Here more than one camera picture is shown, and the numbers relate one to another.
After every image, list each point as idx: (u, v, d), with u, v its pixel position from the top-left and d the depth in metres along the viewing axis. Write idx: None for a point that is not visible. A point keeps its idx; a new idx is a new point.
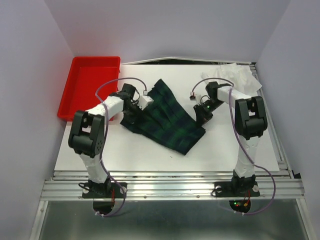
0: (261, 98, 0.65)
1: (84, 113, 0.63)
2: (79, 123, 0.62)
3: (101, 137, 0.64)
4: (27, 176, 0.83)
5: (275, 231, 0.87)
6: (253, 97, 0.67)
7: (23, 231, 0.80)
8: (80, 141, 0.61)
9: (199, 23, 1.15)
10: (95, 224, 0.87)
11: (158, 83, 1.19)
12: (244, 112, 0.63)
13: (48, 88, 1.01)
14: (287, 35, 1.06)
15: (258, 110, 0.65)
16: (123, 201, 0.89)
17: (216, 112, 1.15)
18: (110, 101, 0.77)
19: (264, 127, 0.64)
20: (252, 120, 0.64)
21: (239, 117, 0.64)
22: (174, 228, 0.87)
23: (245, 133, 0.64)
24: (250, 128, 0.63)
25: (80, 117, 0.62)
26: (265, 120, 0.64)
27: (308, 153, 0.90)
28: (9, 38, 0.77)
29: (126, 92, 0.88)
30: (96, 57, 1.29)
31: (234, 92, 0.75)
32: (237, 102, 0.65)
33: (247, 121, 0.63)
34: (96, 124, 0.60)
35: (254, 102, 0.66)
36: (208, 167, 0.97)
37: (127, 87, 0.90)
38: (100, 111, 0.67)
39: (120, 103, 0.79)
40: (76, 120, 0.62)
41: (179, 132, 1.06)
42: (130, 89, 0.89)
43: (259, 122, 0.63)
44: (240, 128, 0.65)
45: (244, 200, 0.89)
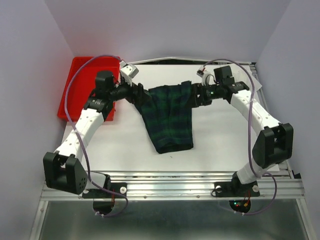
0: (291, 129, 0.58)
1: (54, 157, 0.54)
2: (52, 169, 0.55)
3: (82, 174, 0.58)
4: (27, 176, 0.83)
5: (275, 232, 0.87)
6: (280, 125, 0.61)
7: (23, 232, 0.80)
8: (61, 184, 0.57)
9: (199, 22, 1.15)
10: (95, 224, 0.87)
11: (185, 84, 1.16)
12: (270, 146, 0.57)
13: (47, 88, 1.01)
14: (287, 34, 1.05)
15: (285, 141, 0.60)
16: (125, 201, 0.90)
17: (216, 112, 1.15)
18: (85, 121, 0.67)
19: (286, 157, 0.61)
20: (275, 152, 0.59)
21: (262, 149, 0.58)
22: (174, 228, 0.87)
23: (265, 163, 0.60)
24: (273, 160, 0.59)
25: (51, 164, 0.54)
26: (288, 151, 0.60)
27: (308, 153, 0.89)
28: (9, 38, 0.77)
29: (101, 90, 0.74)
30: (96, 57, 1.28)
31: (256, 109, 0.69)
32: (262, 131, 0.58)
33: (270, 154, 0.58)
34: (70, 171, 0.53)
35: (280, 129, 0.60)
36: (208, 167, 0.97)
37: (100, 82, 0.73)
38: (75, 146, 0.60)
39: (98, 117, 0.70)
40: (46, 165, 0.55)
41: (167, 131, 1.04)
42: (104, 85, 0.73)
43: (282, 154, 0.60)
44: (259, 156, 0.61)
45: (243, 200, 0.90)
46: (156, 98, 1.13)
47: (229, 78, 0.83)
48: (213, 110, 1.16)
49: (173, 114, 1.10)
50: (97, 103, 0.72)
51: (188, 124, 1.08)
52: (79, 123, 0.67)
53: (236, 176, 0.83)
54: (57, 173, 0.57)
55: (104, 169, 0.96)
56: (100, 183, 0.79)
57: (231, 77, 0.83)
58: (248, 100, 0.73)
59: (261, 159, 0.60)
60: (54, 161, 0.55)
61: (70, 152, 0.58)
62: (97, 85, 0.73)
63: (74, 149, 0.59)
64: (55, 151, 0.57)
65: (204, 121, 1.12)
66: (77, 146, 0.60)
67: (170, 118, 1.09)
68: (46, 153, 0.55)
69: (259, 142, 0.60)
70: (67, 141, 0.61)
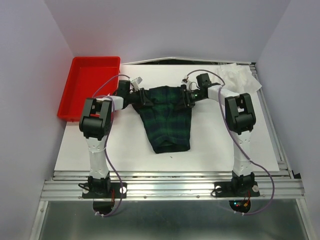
0: (248, 95, 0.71)
1: (95, 98, 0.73)
2: (90, 107, 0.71)
3: (108, 122, 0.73)
4: (28, 176, 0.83)
5: (276, 232, 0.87)
6: (240, 95, 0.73)
7: (23, 231, 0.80)
8: (90, 123, 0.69)
9: (199, 22, 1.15)
10: (95, 224, 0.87)
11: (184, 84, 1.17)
12: (233, 109, 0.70)
13: (48, 88, 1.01)
14: (286, 35, 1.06)
15: (246, 106, 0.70)
16: (119, 201, 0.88)
17: (215, 113, 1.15)
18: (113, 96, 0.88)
19: (253, 121, 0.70)
20: (241, 115, 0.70)
21: (229, 114, 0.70)
22: (174, 228, 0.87)
23: (236, 128, 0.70)
24: (240, 123, 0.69)
25: (90, 102, 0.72)
26: (253, 115, 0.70)
27: (308, 153, 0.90)
28: (9, 39, 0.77)
29: (122, 89, 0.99)
30: (96, 58, 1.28)
31: (224, 91, 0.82)
32: (226, 100, 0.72)
33: (236, 117, 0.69)
34: (106, 105, 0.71)
35: (242, 99, 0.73)
36: (208, 167, 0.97)
37: (121, 83, 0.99)
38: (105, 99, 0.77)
39: (120, 100, 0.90)
40: (87, 103, 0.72)
41: (164, 130, 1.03)
42: (125, 86, 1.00)
43: (248, 117, 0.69)
44: (230, 125, 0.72)
45: (244, 200, 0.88)
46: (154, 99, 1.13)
47: (207, 82, 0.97)
48: (212, 111, 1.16)
49: (172, 115, 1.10)
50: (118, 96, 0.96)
51: (186, 126, 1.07)
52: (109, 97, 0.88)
53: (234, 174, 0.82)
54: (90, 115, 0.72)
55: None
56: (100, 174, 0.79)
57: (209, 81, 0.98)
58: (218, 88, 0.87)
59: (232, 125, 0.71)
60: (93, 103, 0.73)
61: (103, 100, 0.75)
62: (120, 86, 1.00)
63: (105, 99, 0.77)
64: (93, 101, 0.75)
65: (204, 121, 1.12)
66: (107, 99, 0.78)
67: (168, 119, 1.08)
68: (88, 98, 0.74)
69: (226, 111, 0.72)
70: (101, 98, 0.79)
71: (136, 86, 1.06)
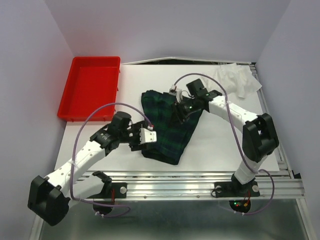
0: (269, 117, 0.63)
1: (43, 182, 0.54)
2: (35, 195, 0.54)
3: (62, 207, 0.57)
4: (27, 176, 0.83)
5: (275, 232, 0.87)
6: (259, 116, 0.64)
7: (23, 231, 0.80)
8: (38, 211, 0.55)
9: (199, 22, 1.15)
10: (95, 224, 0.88)
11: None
12: (257, 138, 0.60)
13: (47, 88, 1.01)
14: (287, 34, 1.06)
15: (268, 131, 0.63)
16: (127, 209, 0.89)
17: (221, 122, 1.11)
18: (85, 153, 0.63)
19: (275, 146, 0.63)
20: (264, 142, 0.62)
21: (250, 142, 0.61)
22: (174, 228, 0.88)
23: (258, 157, 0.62)
24: (264, 151, 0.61)
25: (35, 190, 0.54)
26: (275, 139, 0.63)
27: (308, 154, 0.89)
28: (9, 38, 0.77)
29: (115, 126, 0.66)
30: (101, 58, 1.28)
31: (233, 108, 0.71)
32: (247, 127, 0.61)
33: (260, 145, 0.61)
34: (51, 203, 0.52)
35: (261, 120, 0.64)
36: (198, 166, 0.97)
37: (116, 118, 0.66)
38: (65, 177, 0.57)
39: (99, 152, 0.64)
40: (33, 187, 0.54)
41: (160, 138, 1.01)
42: (120, 123, 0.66)
43: (270, 143, 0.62)
44: (251, 152, 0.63)
45: (243, 200, 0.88)
46: (163, 104, 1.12)
47: (202, 90, 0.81)
48: (218, 121, 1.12)
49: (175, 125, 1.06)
50: (105, 137, 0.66)
51: (183, 140, 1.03)
52: (78, 155, 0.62)
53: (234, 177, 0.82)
54: (40, 198, 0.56)
55: (105, 169, 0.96)
56: (95, 191, 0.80)
57: (204, 89, 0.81)
58: (224, 103, 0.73)
59: (254, 153, 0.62)
60: (42, 186, 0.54)
61: (57, 184, 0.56)
62: (112, 120, 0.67)
63: (62, 180, 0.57)
64: (45, 178, 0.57)
65: (206, 129, 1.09)
66: (67, 178, 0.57)
67: (168, 127, 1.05)
68: (36, 177, 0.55)
69: (246, 138, 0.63)
70: (60, 171, 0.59)
71: (143, 139, 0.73)
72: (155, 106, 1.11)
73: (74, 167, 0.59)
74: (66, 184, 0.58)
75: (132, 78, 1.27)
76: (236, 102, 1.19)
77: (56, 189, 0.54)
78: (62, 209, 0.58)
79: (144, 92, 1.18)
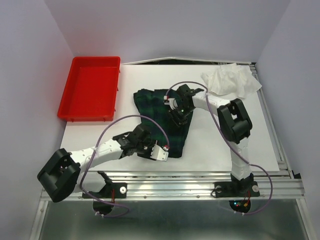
0: (240, 101, 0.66)
1: (65, 154, 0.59)
2: (54, 164, 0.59)
3: (70, 189, 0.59)
4: (28, 176, 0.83)
5: (275, 232, 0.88)
6: (232, 100, 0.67)
7: (23, 231, 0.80)
8: (49, 181, 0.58)
9: (199, 22, 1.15)
10: (95, 224, 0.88)
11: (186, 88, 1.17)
12: (229, 119, 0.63)
13: (47, 88, 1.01)
14: (287, 34, 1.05)
15: (240, 112, 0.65)
16: (127, 208, 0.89)
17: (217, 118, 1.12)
18: (106, 146, 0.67)
19: (249, 127, 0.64)
20: (237, 123, 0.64)
21: (224, 124, 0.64)
22: (174, 228, 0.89)
23: (234, 138, 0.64)
24: (238, 131, 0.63)
25: (56, 158, 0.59)
26: (249, 121, 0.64)
27: (308, 153, 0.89)
28: (9, 38, 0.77)
29: (136, 135, 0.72)
30: (97, 58, 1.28)
31: (211, 97, 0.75)
32: (219, 110, 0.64)
33: (233, 125, 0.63)
34: (66, 175, 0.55)
35: (234, 105, 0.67)
36: (197, 167, 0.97)
37: (138, 129, 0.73)
38: (85, 158, 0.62)
39: (118, 152, 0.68)
40: (56, 156, 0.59)
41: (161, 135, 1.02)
42: (141, 134, 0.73)
43: (244, 124, 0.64)
44: (228, 134, 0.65)
45: (243, 200, 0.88)
46: (157, 101, 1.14)
47: (189, 92, 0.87)
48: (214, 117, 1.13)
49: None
50: (125, 141, 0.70)
51: (183, 133, 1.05)
52: (102, 145, 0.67)
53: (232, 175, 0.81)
54: (55, 171, 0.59)
55: (105, 169, 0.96)
56: (94, 189, 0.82)
57: (190, 90, 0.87)
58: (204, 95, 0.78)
59: (230, 135, 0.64)
60: (63, 158, 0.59)
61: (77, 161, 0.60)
62: (135, 129, 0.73)
63: (83, 159, 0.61)
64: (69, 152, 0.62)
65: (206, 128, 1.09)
66: (86, 160, 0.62)
67: (166, 123, 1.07)
68: (62, 148, 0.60)
69: (221, 122, 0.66)
70: (82, 151, 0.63)
71: (154, 154, 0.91)
72: (149, 104, 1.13)
73: (95, 153, 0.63)
74: (84, 165, 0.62)
75: (132, 78, 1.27)
76: None
77: (75, 165, 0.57)
78: (67, 193, 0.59)
79: (136, 93, 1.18)
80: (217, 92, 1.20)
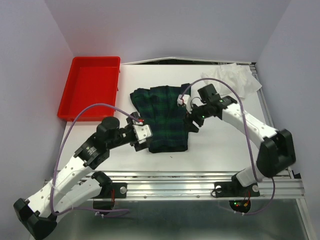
0: (288, 134, 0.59)
1: (21, 207, 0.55)
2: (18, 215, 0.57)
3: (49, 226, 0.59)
4: (27, 176, 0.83)
5: (275, 232, 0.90)
6: (278, 131, 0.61)
7: (23, 231, 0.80)
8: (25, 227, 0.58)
9: (199, 22, 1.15)
10: (96, 223, 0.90)
11: (185, 85, 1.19)
12: (274, 155, 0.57)
13: (47, 88, 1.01)
14: (287, 34, 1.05)
15: (287, 147, 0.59)
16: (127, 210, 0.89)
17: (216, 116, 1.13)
18: (67, 172, 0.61)
19: (292, 162, 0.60)
20: (280, 159, 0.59)
21: (266, 159, 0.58)
22: (174, 228, 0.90)
23: (272, 172, 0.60)
24: (280, 167, 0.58)
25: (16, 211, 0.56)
26: (292, 156, 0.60)
27: (308, 153, 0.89)
28: (9, 38, 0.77)
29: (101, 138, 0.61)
30: (96, 58, 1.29)
31: (250, 119, 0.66)
32: (264, 144, 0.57)
33: (276, 163, 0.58)
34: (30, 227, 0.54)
35: (279, 135, 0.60)
36: (198, 167, 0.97)
37: (100, 131, 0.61)
38: (44, 201, 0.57)
39: (82, 171, 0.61)
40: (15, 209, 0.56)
41: (162, 131, 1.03)
42: (104, 136, 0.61)
43: (287, 161, 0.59)
44: (265, 167, 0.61)
45: (244, 200, 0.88)
46: (155, 98, 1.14)
47: (214, 96, 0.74)
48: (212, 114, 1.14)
49: (171, 115, 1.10)
50: (90, 152, 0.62)
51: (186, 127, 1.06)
52: (61, 174, 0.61)
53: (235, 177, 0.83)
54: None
55: (105, 169, 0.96)
56: (95, 193, 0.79)
57: (217, 94, 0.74)
58: (240, 113, 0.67)
59: (268, 169, 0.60)
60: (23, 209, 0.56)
61: (36, 209, 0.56)
62: (97, 132, 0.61)
63: (42, 205, 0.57)
64: (27, 199, 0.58)
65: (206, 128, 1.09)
66: (46, 202, 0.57)
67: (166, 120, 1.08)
68: (18, 199, 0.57)
69: (261, 154, 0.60)
70: (41, 193, 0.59)
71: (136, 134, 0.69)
72: (148, 102, 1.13)
73: (53, 190, 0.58)
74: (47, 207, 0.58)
75: (133, 78, 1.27)
76: None
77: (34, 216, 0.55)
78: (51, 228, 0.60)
79: (133, 93, 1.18)
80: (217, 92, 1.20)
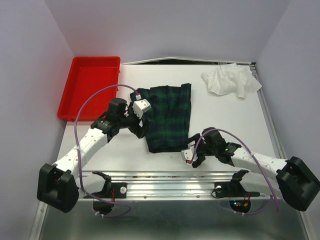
0: (299, 160, 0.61)
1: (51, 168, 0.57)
2: (45, 179, 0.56)
3: (74, 193, 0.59)
4: (27, 176, 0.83)
5: (276, 232, 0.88)
6: (288, 161, 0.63)
7: (23, 231, 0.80)
8: (50, 198, 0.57)
9: (199, 22, 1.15)
10: (94, 224, 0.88)
11: (185, 85, 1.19)
12: (295, 187, 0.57)
13: (47, 87, 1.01)
14: (287, 34, 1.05)
15: (304, 174, 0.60)
16: (128, 207, 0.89)
17: (216, 116, 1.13)
18: (89, 140, 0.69)
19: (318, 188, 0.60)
20: (304, 188, 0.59)
21: (291, 193, 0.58)
22: (174, 228, 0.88)
23: (304, 206, 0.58)
24: (308, 197, 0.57)
25: (45, 174, 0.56)
26: (316, 182, 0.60)
27: (308, 154, 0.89)
28: (9, 37, 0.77)
29: (113, 112, 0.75)
30: (96, 58, 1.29)
31: (259, 157, 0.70)
32: (281, 179, 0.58)
33: (302, 194, 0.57)
34: (63, 185, 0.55)
35: (291, 165, 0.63)
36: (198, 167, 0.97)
37: (113, 105, 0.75)
38: (73, 162, 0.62)
39: (102, 138, 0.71)
40: (43, 172, 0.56)
41: (162, 131, 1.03)
42: (117, 109, 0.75)
43: (313, 188, 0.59)
44: (294, 202, 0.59)
45: (243, 200, 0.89)
46: (155, 98, 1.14)
47: (221, 142, 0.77)
48: (213, 114, 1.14)
49: (171, 115, 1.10)
50: (105, 124, 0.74)
51: (185, 126, 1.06)
52: (82, 142, 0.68)
53: (239, 181, 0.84)
54: (50, 186, 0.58)
55: (105, 169, 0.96)
56: (97, 188, 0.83)
57: (222, 140, 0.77)
58: (248, 155, 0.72)
59: (298, 203, 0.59)
60: (51, 173, 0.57)
61: (67, 168, 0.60)
62: (110, 107, 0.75)
63: (71, 165, 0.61)
64: (54, 165, 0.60)
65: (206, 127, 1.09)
66: (75, 163, 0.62)
67: (166, 120, 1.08)
68: (45, 165, 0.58)
69: (284, 190, 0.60)
70: (67, 157, 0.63)
71: (138, 109, 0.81)
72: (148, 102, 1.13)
73: (80, 151, 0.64)
74: (76, 168, 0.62)
75: (133, 78, 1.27)
76: (236, 102, 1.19)
77: (66, 174, 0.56)
78: (74, 198, 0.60)
79: (133, 93, 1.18)
80: (217, 92, 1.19)
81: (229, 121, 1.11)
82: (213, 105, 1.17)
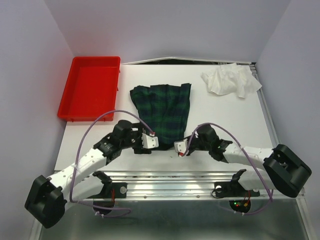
0: (285, 147, 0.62)
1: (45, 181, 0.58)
2: (36, 191, 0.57)
3: (59, 210, 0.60)
4: (27, 176, 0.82)
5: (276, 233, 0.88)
6: (276, 148, 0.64)
7: (24, 231, 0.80)
8: (35, 210, 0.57)
9: (199, 22, 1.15)
10: (95, 223, 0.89)
11: (185, 85, 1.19)
12: (283, 172, 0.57)
13: (47, 87, 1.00)
14: (287, 34, 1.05)
15: (292, 160, 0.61)
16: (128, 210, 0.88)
17: (216, 116, 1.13)
18: (87, 159, 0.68)
19: (307, 173, 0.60)
20: (293, 174, 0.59)
21: (279, 179, 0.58)
22: (174, 228, 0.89)
23: (294, 191, 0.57)
24: (297, 183, 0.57)
25: (38, 185, 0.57)
26: (304, 166, 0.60)
27: (308, 154, 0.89)
28: (9, 37, 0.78)
29: (116, 135, 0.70)
30: (96, 57, 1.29)
31: (248, 148, 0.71)
32: (267, 166, 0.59)
33: (290, 179, 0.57)
34: (50, 200, 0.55)
35: (279, 153, 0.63)
36: (197, 167, 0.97)
37: (117, 129, 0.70)
38: (66, 179, 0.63)
39: (101, 160, 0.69)
40: (37, 184, 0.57)
41: (157, 129, 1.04)
42: (121, 134, 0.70)
43: (301, 173, 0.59)
44: (284, 189, 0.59)
45: (243, 200, 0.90)
46: (154, 96, 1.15)
47: (215, 139, 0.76)
48: (213, 114, 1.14)
49: (168, 114, 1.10)
50: (107, 147, 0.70)
51: (180, 124, 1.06)
52: (81, 160, 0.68)
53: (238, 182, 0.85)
54: (39, 198, 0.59)
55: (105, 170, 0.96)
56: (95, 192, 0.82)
57: (216, 136, 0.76)
58: (238, 148, 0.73)
59: (288, 190, 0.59)
60: (43, 186, 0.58)
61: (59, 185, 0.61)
62: (114, 130, 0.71)
63: (64, 181, 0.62)
64: (49, 178, 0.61)
65: None
66: (68, 181, 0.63)
67: (162, 118, 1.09)
68: (40, 176, 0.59)
69: (272, 177, 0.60)
70: (62, 173, 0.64)
71: (145, 142, 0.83)
72: (147, 100, 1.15)
73: (76, 170, 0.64)
74: (68, 186, 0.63)
75: (132, 78, 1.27)
76: (236, 102, 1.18)
77: (56, 190, 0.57)
78: (57, 215, 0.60)
79: (132, 90, 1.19)
80: (218, 92, 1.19)
81: (229, 121, 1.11)
82: (213, 105, 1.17)
